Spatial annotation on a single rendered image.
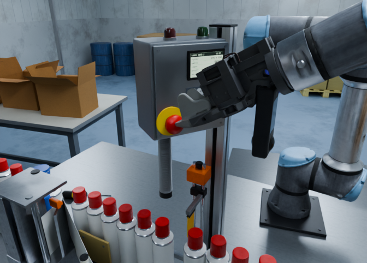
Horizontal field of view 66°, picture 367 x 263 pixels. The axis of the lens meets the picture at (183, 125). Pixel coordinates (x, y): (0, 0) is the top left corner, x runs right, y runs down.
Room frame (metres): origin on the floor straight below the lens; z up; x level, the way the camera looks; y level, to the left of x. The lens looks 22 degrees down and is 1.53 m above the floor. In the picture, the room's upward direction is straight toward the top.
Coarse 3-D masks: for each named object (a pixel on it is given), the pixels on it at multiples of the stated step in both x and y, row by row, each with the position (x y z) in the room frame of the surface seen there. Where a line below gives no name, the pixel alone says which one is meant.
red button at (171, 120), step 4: (172, 116) 0.50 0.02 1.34; (176, 116) 0.50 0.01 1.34; (180, 116) 0.50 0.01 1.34; (168, 120) 0.49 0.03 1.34; (172, 120) 0.49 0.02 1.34; (176, 120) 0.49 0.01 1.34; (168, 124) 0.49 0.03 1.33; (172, 124) 0.49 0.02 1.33; (168, 128) 0.49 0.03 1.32; (172, 128) 0.49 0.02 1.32; (176, 128) 0.49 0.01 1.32; (180, 128) 0.50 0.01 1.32; (168, 132) 0.49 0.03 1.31; (172, 132) 0.49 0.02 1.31; (176, 132) 0.49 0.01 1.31
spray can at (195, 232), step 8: (192, 232) 0.48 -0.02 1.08; (200, 232) 0.48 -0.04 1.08; (192, 240) 0.46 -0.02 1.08; (200, 240) 0.46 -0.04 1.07; (184, 248) 0.47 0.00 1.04; (192, 248) 0.46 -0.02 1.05; (200, 248) 0.47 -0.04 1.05; (184, 256) 0.47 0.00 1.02; (192, 256) 0.45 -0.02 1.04; (200, 256) 0.45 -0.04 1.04
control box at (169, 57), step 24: (144, 48) 0.53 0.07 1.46; (168, 48) 0.52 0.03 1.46; (192, 48) 0.54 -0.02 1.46; (216, 48) 0.56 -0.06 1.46; (144, 72) 0.54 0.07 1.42; (168, 72) 0.52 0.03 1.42; (144, 96) 0.54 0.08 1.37; (168, 96) 0.52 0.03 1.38; (144, 120) 0.55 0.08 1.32; (216, 120) 0.57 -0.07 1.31
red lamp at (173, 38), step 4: (168, 28) 0.54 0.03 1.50; (172, 28) 0.54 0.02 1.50; (164, 32) 0.54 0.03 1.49; (168, 32) 0.54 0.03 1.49; (172, 32) 0.54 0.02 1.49; (164, 36) 0.54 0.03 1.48; (168, 36) 0.54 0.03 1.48; (172, 36) 0.54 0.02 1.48; (164, 40) 0.54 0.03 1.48; (168, 40) 0.54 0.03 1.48; (172, 40) 0.54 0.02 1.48
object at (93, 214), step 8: (96, 192) 0.62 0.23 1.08; (88, 200) 0.60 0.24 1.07; (96, 200) 0.60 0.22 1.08; (88, 208) 0.60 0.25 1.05; (96, 208) 0.60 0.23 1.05; (88, 216) 0.59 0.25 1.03; (96, 216) 0.59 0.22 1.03; (88, 224) 0.60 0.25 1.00; (96, 224) 0.59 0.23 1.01; (96, 232) 0.59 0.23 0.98
